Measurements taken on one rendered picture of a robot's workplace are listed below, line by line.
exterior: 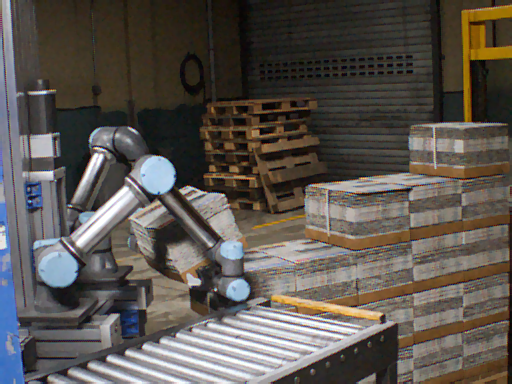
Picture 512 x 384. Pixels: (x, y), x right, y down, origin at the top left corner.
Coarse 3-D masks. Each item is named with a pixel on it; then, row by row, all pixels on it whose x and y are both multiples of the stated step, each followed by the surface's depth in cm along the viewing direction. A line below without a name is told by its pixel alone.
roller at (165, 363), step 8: (128, 352) 221; (136, 352) 219; (144, 352) 218; (136, 360) 218; (144, 360) 216; (152, 360) 214; (160, 360) 212; (168, 360) 211; (176, 360) 211; (168, 368) 209; (176, 368) 207; (184, 368) 206; (192, 368) 205; (200, 368) 204; (192, 376) 203; (200, 376) 201; (208, 376) 200; (216, 376) 199; (224, 376) 198
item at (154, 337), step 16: (240, 304) 263; (256, 304) 263; (192, 320) 247; (208, 320) 247; (144, 336) 233; (160, 336) 232; (96, 352) 220; (112, 352) 219; (48, 368) 208; (64, 368) 207
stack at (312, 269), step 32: (256, 256) 322; (288, 256) 319; (320, 256) 315; (352, 256) 320; (384, 256) 329; (416, 256) 337; (448, 256) 347; (256, 288) 300; (288, 288) 307; (320, 288) 314; (352, 288) 322; (384, 288) 331; (448, 288) 348; (352, 320) 323; (416, 320) 340; (448, 320) 349; (416, 352) 343; (448, 352) 352
